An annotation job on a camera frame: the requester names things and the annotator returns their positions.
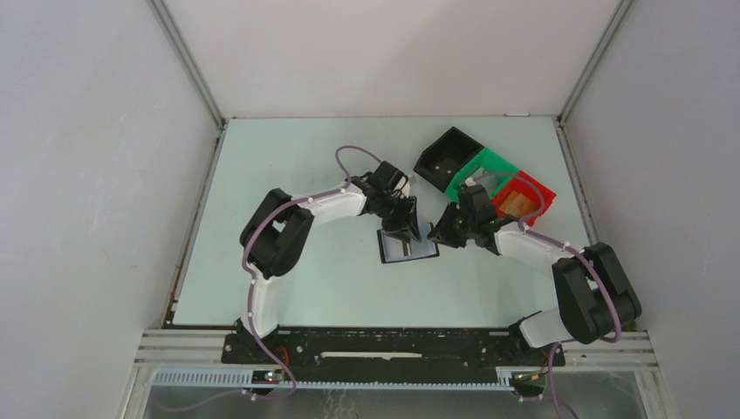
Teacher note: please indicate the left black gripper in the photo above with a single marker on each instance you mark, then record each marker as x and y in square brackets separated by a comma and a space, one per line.
[407, 223]

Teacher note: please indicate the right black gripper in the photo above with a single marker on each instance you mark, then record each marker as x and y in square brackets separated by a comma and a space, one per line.
[442, 232]

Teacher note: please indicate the black card holder wallet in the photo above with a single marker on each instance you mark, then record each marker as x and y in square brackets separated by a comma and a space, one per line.
[393, 250]

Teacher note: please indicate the white card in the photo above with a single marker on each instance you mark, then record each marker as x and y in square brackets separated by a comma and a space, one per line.
[491, 183]

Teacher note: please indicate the black plastic bin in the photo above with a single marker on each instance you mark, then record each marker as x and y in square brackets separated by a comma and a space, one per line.
[445, 157]

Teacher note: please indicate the orange card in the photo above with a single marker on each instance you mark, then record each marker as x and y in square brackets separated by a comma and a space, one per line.
[517, 204]

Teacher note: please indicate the green plastic bin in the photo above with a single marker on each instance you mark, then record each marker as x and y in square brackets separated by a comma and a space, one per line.
[485, 161]

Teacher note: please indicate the red plastic bin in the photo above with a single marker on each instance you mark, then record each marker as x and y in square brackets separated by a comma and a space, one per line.
[525, 184]

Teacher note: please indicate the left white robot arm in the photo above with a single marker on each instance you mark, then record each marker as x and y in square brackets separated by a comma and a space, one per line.
[275, 236]

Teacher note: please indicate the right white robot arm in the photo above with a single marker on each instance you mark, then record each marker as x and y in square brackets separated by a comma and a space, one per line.
[596, 300]

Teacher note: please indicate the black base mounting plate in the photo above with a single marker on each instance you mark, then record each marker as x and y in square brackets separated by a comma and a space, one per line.
[386, 355]

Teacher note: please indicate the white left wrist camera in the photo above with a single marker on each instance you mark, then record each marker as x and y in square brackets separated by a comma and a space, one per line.
[403, 187]

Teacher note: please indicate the aluminium frame rail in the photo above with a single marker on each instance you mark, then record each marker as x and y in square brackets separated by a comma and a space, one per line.
[193, 357]

